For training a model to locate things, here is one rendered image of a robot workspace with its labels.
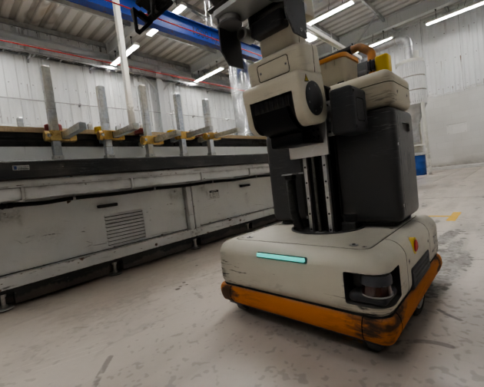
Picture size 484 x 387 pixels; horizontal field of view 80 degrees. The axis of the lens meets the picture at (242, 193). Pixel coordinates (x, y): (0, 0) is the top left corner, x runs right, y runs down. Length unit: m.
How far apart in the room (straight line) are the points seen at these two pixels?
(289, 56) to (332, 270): 0.64
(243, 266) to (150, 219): 1.19
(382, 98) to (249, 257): 0.69
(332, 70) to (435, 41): 11.05
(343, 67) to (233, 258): 0.81
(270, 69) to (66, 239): 1.45
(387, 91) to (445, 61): 10.94
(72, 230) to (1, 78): 7.67
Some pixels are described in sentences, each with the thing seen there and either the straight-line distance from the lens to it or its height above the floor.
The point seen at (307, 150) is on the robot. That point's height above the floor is 0.58.
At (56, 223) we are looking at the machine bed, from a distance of 1.91.
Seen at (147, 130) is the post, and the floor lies 0.86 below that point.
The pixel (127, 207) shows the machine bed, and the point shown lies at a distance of 2.05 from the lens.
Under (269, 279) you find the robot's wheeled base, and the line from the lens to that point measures 0.99.
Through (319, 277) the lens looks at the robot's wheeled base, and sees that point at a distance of 0.87.
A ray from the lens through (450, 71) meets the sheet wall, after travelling 11.91.
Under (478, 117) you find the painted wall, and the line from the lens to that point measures 11.62.
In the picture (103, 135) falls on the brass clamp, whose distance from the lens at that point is 1.75.
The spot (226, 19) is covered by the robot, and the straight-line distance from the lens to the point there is 1.05.
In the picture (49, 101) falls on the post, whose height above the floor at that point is 0.98.
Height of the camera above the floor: 0.51
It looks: 3 degrees down
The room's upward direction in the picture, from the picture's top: 7 degrees counter-clockwise
